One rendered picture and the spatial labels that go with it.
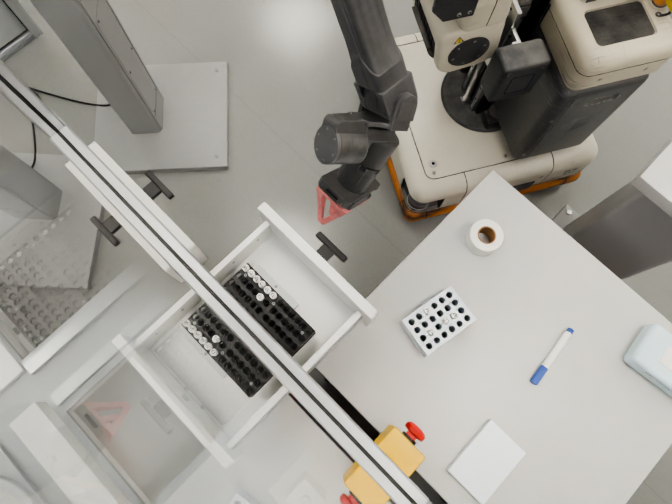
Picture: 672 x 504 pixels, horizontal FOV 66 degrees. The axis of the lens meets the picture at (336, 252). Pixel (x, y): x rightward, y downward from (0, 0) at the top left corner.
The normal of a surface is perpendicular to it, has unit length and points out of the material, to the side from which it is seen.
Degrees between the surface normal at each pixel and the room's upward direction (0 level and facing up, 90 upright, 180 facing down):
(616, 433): 0
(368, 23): 59
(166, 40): 0
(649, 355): 0
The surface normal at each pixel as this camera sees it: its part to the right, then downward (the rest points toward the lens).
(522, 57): 0.01, -0.25
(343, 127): 0.58, 0.48
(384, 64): 0.45, 0.37
